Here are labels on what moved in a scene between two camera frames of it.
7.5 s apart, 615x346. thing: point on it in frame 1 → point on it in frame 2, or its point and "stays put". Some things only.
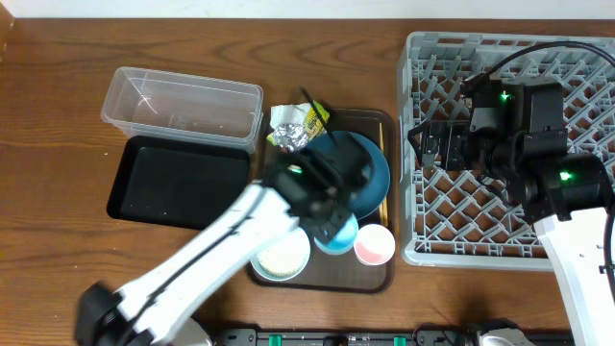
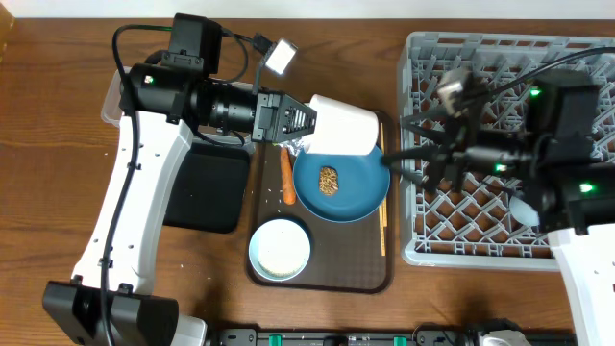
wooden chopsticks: (384, 209) stays put
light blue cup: (344, 240) → (523, 211)
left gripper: (332, 227) → (263, 122)
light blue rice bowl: (284, 259) stays put
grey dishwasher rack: (465, 218) stays put
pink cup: (374, 244) → (341, 128)
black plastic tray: (176, 182) stays put
